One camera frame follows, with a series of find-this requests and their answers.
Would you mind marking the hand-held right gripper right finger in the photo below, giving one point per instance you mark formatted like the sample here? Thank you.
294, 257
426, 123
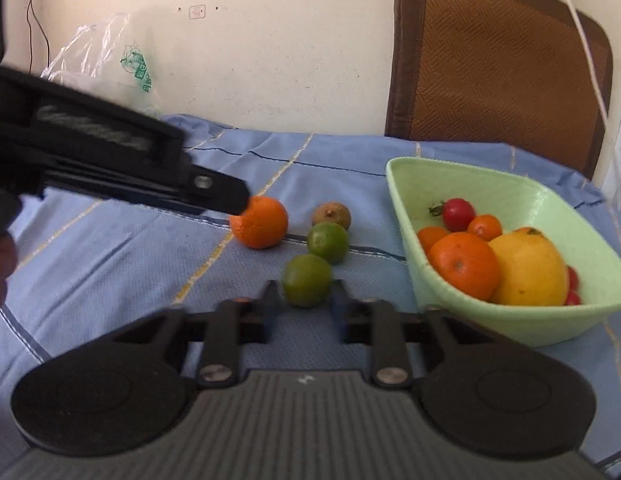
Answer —
339, 307

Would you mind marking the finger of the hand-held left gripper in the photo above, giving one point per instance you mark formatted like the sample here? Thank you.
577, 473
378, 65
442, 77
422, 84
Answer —
218, 192

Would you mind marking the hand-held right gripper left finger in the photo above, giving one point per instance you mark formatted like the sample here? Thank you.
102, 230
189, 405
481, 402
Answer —
271, 302

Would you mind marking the green lime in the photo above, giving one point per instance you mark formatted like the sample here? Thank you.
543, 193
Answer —
328, 243
307, 281

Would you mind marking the medium orange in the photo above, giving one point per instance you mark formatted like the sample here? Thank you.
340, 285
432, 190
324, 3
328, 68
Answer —
260, 225

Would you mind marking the brown kiwi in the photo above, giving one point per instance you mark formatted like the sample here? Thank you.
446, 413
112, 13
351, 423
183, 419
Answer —
331, 215

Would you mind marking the green plastic basket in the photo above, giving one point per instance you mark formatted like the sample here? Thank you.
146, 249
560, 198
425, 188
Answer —
490, 185

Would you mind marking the clear plastic bag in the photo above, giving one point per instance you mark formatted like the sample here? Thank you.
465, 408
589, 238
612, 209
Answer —
100, 55

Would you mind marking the small orange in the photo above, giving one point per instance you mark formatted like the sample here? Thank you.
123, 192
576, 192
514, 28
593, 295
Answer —
484, 227
430, 238

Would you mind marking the blue striped bedsheet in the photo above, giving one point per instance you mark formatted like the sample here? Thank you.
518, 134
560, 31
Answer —
115, 260

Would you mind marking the large orange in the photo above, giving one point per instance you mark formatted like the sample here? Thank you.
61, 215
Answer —
464, 266

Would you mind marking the red cherry tomato with stem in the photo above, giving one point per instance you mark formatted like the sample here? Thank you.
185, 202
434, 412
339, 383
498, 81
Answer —
459, 215

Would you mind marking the yellow grapefruit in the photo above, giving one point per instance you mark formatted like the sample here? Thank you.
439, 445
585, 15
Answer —
531, 270

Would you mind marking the brown woven mat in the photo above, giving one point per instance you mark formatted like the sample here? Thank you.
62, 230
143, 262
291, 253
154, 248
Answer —
490, 70

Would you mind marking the small red wall sticker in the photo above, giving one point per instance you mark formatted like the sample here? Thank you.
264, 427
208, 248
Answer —
197, 11

